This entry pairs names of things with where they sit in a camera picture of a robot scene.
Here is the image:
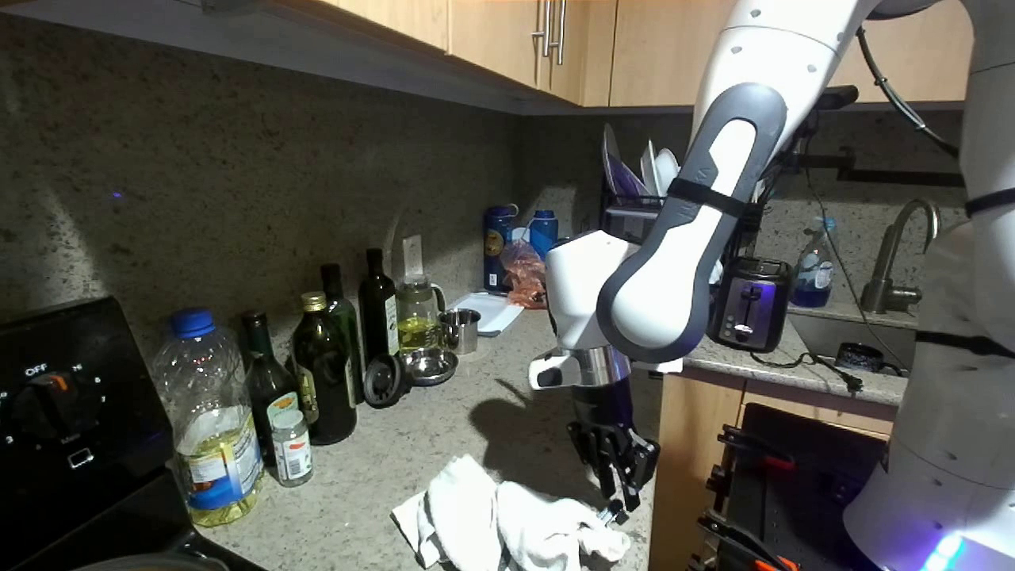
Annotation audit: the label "white crumpled towel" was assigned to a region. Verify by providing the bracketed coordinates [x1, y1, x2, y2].
[389, 455, 634, 571]

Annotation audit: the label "white plastic tray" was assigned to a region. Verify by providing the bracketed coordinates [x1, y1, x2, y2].
[455, 290, 531, 340]

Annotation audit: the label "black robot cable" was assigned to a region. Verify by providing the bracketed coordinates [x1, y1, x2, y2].
[852, 25, 966, 163]

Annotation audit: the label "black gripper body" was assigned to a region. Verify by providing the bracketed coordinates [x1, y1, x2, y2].
[569, 376, 659, 479]

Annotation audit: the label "small white-labelled jar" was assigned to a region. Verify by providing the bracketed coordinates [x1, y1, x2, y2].
[262, 403, 317, 487]

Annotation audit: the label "wooden lower cabinet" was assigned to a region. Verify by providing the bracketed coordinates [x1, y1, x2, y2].
[646, 369, 902, 571]

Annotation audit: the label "black robot cart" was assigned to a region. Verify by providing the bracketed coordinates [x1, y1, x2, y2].
[695, 400, 894, 571]

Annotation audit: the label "black round lid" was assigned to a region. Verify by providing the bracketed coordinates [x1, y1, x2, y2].
[360, 355, 407, 413]

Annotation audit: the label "purple cutting board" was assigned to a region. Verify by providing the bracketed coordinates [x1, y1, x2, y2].
[599, 122, 646, 205]

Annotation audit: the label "clear dish soap bottle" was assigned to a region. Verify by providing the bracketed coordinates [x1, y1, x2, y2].
[791, 216, 839, 311]

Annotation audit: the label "black stove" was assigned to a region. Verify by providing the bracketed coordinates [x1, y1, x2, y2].
[0, 294, 266, 571]

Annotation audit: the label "slim dark green bottle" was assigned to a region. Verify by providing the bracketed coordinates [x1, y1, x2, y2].
[317, 260, 369, 406]

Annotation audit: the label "black power cable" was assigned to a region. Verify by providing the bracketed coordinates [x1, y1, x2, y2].
[750, 342, 866, 395]

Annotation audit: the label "blue canister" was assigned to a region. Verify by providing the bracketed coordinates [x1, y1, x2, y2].
[481, 200, 523, 294]

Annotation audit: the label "large plastic oil bottle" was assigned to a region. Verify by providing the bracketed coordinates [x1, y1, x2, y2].
[149, 308, 266, 530]

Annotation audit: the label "dark glass wine bottle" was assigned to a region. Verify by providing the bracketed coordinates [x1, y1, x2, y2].
[239, 308, 306, 468]

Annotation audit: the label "black toaster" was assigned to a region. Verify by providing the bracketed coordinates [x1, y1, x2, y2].
[708, 253, 797, 355]

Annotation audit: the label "red snack bag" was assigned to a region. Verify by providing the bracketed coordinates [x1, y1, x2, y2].
[498, 237, 553, 311]

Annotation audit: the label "gold-capped olive oil bottle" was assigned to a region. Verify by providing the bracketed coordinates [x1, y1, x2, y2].
[285, 290, 360, 447]

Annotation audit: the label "small metal bowl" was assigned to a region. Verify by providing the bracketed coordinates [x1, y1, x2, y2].
[397, 346, 461, 387]

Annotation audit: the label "black dish rack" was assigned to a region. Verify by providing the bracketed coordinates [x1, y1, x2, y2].
[599, 122, 693, 248]

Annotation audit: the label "blue can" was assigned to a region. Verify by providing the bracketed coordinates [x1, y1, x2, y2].
[527, 205, 562, 262]

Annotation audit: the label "white plate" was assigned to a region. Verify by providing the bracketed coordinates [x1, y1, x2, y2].
[637, 138, 684, 200]

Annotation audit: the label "dark bottle with white label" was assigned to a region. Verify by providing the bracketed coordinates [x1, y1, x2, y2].
[360, 248, 407, 375]

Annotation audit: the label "glass oil cruet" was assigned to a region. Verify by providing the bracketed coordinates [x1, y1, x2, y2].
[393, 231, 452, 359]

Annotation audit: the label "black orange clamp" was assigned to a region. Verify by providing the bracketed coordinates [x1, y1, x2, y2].
[713, 423, 799, 481]
[697, 507, 802, 571]

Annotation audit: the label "wooden upper cabinets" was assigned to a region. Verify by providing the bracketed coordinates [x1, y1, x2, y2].
[314, 0, 977, 111]

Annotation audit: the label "metal sink faucet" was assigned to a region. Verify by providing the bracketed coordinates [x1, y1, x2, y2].
[856, 195, 946, 318]

